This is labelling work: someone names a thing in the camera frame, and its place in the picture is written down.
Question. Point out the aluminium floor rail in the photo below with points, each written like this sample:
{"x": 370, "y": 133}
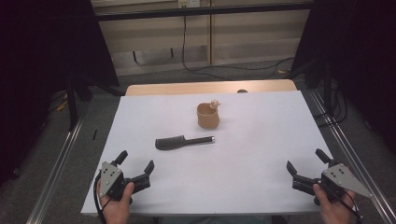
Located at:
{"x": 54, "y": 177}
{"x": 351, "y": 155}

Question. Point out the wooden table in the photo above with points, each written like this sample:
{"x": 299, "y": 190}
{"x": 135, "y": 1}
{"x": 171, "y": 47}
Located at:
{"x": 174, "y": 88}

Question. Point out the dark round knob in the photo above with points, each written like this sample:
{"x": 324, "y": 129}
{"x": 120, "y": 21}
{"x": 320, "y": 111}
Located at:
{"x": 242, "y": 91}

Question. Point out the yellow floor piece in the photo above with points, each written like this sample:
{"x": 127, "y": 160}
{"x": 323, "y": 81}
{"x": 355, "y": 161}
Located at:
{"x": 62, "y": 106}

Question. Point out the black curtain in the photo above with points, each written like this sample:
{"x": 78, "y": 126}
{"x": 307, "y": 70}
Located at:
{"x": 361, "y": 56}
{"x": 37, "y": 62}

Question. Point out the person's clothing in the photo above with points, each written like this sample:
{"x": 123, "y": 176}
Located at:
{"x": 214, "y": 220}

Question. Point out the black metal stand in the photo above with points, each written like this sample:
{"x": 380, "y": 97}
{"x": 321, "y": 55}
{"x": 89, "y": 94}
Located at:
{"x": 72, "y": 105}

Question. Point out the white wall outlet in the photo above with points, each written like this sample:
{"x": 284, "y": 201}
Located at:
{"x": 188, "y": 2}

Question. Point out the small black floor piece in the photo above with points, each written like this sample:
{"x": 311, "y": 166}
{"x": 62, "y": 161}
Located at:
{"x": 94, "y": 134}

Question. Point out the person's right hand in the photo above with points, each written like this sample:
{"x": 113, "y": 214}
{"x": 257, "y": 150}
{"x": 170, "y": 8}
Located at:
{"x": 331, "y": 209}

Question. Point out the dark grey comb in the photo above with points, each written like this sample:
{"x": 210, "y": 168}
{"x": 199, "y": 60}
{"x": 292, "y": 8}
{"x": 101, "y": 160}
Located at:
{"x": 168, "y": 144}

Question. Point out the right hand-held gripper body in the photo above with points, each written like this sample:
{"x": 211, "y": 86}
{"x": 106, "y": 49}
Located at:
{"x": 337, "y": 180}

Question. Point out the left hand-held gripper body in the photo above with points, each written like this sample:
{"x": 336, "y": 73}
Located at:
{"x": 109, "y": 180}

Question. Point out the black horizontal bar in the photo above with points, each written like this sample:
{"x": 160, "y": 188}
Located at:
{"x": 155, "y": 13}

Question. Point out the brown cup with small figure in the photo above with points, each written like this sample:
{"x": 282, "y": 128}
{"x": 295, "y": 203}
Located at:
{"x": 207, "y": 119}

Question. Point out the person's left hand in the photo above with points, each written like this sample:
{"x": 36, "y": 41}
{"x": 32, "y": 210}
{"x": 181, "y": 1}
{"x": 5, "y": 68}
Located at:
{"x": 120, "y": 208}

